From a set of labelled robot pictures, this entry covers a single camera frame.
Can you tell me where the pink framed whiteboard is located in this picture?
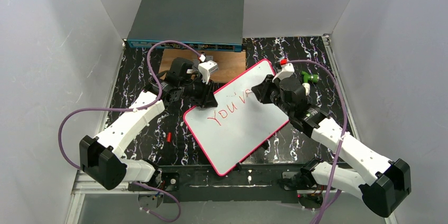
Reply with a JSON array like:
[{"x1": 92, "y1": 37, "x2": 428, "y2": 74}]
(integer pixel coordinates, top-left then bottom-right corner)
[{"x1": 183, "y1": 59, "x2": 288, "y2": 176}]

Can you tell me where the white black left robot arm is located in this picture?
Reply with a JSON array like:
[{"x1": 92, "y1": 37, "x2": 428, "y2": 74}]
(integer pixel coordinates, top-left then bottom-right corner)
[{"x1": 79, "y1": 58, "x2": 218, "y2": 190}]

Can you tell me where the white plastic elbow fitting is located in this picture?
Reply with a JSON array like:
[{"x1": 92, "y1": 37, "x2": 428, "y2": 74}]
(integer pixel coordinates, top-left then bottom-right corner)
[{"x1": 302, "y1": 83, "x2": 311, "y2": 96}]

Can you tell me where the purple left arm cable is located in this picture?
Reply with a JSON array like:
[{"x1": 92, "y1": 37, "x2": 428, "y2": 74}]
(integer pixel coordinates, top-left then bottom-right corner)
[{"x1": 58, "y1": 40, "x2": 206, "y2": 223}]

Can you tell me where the green plastic fitting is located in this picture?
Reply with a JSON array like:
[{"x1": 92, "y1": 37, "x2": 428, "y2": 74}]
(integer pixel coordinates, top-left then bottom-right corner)
[{"x1": 301, "y1": 71, "x2": 320, "y2": 83}]

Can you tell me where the red marker cap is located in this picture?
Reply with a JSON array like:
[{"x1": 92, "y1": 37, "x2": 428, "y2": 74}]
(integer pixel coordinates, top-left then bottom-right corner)
[{"x1": 166, "y1": 133, "x2": 172, "y2": 143}]

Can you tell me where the grey network switch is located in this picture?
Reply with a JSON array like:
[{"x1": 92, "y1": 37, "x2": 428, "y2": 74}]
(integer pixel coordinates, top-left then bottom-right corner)
[{"x1": 127, "y1": 0, "x2": 245, "y2": 52}]

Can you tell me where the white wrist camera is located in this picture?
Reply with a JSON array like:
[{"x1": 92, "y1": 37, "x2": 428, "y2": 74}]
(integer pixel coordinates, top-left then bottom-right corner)
[
  {"x1": 274, "y1": 59, "x2": 294, "y2": 80},
  {"x1": 198, "y1": 53, "x2": 219, "y2": 85}
]

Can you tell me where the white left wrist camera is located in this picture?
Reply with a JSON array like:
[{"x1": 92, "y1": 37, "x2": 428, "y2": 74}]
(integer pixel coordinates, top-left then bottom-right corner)
[{"x1": 198, "y1": 53, "x2": 219, "y2": 85}]

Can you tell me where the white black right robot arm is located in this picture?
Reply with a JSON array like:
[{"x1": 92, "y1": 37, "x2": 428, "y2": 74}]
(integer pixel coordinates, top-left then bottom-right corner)
[{"x1": 251, "y1": 75, "x2": 412, "y2": 218}]

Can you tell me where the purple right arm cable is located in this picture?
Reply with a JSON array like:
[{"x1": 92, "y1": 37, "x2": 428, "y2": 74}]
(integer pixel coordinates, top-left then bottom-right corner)
[{"x1": 287, "y1": 59, "x2": 349, "y2": 224}]

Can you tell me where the brown wooden board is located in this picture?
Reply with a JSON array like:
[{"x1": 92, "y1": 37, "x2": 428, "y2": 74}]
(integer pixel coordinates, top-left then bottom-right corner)
[{"x1": 159, "y1": 49, "x2": 246, "y2": 83}]

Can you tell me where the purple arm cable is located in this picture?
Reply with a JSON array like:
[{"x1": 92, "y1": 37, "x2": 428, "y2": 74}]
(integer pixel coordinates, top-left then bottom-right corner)
[
  {"x1": 287, "y1": 59, "x2": 349, "y2": 224},
  {"x1": 58, "y1": 40, "x2": 206, "y2": 223}
]

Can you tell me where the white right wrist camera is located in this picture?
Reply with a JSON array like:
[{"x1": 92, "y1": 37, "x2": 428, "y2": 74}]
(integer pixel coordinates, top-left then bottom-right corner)
[{"x1": 274, "y1": 59, "x2": 294, "y2": 80}]

